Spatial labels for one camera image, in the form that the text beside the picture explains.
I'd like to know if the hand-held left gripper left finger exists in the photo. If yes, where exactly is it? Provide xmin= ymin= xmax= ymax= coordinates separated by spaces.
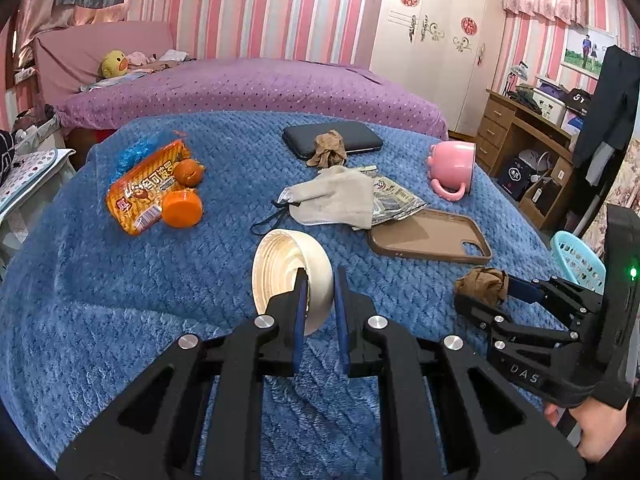
xmin=56 ymin=267 xmax=308 ymax=480

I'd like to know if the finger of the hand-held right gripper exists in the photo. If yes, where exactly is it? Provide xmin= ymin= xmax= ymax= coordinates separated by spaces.
xmin=505 ymin=275 xmax=603 ymax=319
xmin=454 ymin=296 xmax=572 ymax=347

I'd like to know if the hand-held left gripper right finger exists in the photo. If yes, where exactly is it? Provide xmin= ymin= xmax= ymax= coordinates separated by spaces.
xmin=334 ymin=266 xmax=586 ymax=480

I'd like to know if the dark brown paper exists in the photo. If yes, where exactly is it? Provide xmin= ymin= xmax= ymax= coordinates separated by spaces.
xmin=454 ymin=267 xmax=510 ymax=306

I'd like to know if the light blue plastic basket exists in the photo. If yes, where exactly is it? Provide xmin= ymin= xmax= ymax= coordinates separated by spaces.
xmin=550 ymin=231 xmax=607 ymax=295

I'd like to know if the light brown paper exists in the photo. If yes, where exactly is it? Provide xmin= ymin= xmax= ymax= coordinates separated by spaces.
xmin=306 ymin=130 xmax=348 ymax=168

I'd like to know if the orange snack packet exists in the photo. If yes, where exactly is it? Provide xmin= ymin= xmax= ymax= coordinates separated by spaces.
xmin=105 ymin=140 xmax=193 ymax=237

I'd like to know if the person's right hand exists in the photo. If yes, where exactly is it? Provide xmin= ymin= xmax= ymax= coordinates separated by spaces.
xmin=545 ymin=402 xmax=632 ymax=464

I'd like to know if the cream ribbed bowl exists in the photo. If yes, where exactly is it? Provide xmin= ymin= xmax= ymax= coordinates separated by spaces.
xmin=251 ymin=228 xmax=333 ymax=337

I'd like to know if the brown phone case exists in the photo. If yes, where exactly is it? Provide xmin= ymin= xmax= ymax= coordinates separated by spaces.
xmin=367 ymin=208 xmax=493 ymax=266

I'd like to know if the grey cloth pouch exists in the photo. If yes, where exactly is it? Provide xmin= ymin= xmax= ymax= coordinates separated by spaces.
xmin=251 ymin=166 xmax=378 ymax=235

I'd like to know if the dark printed box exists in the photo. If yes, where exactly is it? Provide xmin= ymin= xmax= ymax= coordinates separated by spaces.
xmin=497 ymin=155 xmax=533 ymax=201

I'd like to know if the floral drape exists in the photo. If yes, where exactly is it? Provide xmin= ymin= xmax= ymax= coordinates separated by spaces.
xmin=582 ymin=140 xmax=640 ymax=256

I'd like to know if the silver snack wrapper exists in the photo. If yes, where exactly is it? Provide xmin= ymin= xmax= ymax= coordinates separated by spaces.
xmin=370 ymin=175 xmax=430 ymax=226

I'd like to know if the pink mug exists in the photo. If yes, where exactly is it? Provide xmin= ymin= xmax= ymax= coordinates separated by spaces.
xmin=427 ymin=141 xmax=478 ymax=202

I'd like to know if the large orange tangerine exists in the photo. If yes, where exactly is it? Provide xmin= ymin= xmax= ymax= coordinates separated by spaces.
xmin=161 ymin=190 xmax=204 ymax=228

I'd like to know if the black smartphone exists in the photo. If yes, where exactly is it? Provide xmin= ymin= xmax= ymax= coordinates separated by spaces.
xmin=282 ymin=121 xmax=383 ymax=162

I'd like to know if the wooden desk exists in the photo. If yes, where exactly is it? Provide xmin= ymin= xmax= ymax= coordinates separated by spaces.
xmin=475 ymin=89 xmax=581 ymax=231

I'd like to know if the blue fleece blanket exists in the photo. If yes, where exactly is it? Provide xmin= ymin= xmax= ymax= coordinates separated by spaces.
xmin=0 ymin=110 xmax=566 ymax=480

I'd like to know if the small orange tangerine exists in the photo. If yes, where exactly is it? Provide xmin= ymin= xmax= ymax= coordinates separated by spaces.
xmin=174 ymin=158 xmax=206 ymax=187

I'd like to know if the white storage box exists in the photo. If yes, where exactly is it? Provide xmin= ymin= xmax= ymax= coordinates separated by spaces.
xmin=532 ymin=82 xmax=568 ymax=123

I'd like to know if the dark hanging coat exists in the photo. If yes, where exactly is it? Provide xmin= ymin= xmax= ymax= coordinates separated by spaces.
xmin=572 ymin=45 xmax=640 ymax=166

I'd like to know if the desk lamp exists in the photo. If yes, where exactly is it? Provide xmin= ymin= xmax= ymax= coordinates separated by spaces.
xmin=502 ymin=61 xmax=531 ymax=98

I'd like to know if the blue plastic bag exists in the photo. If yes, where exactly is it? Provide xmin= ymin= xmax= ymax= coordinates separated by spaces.
xmin=116 ymin=130 xmax=188 ymax=181

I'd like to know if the purple dotted bed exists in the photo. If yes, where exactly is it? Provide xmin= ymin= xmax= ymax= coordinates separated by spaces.
xmin=52 ymin=57 xmax=448 ymax=141

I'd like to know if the cream wardrobe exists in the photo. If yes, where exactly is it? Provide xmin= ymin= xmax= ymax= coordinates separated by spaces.
xmin=370 ymin=0 xmax=506 ymax=136

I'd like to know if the pile of pink clothes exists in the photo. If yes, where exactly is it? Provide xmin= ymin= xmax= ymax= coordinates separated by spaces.
xmin=127 ymin=50 xmax=191 ymax=70

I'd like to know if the yellow duck plush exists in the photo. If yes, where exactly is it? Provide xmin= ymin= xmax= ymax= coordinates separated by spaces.
xmin=101 ymin=50 xmax=130 ymax=80

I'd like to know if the pink headboard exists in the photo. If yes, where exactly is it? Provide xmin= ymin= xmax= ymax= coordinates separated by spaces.
xmin=32 ymin=21 xmax=176 ymax=93

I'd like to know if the framed wall photo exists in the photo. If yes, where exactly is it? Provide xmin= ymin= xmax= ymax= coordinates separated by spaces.
xmin=561 ymin=25 xmax=618 ymax=81

